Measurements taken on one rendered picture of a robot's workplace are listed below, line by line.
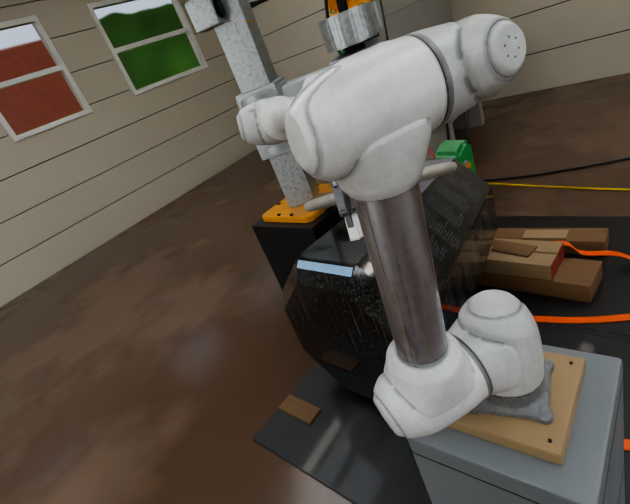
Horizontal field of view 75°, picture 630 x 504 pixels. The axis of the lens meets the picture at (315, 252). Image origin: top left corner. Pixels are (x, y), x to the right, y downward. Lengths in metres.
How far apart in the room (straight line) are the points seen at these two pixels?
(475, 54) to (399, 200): 0.20
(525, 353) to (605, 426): 0.25
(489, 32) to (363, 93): 0.17
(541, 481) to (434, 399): 0.30
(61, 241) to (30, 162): 1.23
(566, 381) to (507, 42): 0.81
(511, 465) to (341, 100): 0.84
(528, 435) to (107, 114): 7.58
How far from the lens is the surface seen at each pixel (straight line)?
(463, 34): 0.60
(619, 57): 6.65
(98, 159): 7.77
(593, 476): 1.07
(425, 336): 0.77
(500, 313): 0.93
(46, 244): 7.46
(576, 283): 2.60
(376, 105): 0.52
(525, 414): 1.08
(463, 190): 2.30
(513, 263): 2.63
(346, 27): 1.78
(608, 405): 1.17
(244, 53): 2.61
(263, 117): 1.04
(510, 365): 0.96
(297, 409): 2.42
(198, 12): 2.59
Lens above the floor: 1.71
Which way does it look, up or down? 26 degrees down
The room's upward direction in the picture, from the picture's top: 22 degrees counter-clockwise
